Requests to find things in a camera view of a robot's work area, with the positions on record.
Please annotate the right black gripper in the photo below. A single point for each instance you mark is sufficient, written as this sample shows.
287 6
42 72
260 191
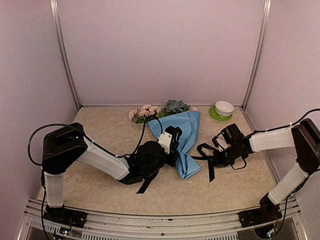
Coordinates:
218 162

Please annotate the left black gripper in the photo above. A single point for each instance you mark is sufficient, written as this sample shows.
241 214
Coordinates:
172 162

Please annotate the black strap ribbon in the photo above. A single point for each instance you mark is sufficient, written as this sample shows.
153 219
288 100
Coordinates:
210 161

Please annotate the small pink rose stem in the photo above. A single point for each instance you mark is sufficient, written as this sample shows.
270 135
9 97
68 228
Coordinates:
135 116

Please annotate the pink fake rose stem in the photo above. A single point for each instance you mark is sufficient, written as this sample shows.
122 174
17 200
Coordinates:
149 110

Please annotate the blue wrapping paper sheet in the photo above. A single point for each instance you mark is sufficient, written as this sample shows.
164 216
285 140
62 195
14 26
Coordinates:
184 129

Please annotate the blue fake hydrangea flower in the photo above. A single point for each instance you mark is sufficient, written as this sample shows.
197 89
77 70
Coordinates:
175 107

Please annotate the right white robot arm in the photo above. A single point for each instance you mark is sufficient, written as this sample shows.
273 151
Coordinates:
293 149

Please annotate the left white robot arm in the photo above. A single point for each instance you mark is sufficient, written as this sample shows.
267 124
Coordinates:
69 144

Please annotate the white ceramic bowl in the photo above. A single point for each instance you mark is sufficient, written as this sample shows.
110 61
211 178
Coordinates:
224 108

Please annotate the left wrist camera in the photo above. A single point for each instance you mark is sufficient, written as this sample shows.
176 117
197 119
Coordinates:
169 139

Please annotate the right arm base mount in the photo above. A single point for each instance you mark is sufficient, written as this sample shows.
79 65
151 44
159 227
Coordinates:
266 212

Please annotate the aluminium front frame rail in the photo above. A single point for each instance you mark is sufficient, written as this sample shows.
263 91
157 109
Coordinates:
99 225

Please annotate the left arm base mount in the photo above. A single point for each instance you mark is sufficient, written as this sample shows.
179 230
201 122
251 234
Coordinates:
58 213

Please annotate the right aluminium corner post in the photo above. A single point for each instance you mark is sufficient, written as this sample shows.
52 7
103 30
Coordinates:
258 53

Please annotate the aluminium corner post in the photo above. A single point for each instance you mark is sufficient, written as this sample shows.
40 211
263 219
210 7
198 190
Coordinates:
63 53
258 53

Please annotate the left aluminium corner post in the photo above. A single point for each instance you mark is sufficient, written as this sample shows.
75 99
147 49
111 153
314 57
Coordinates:
63 53

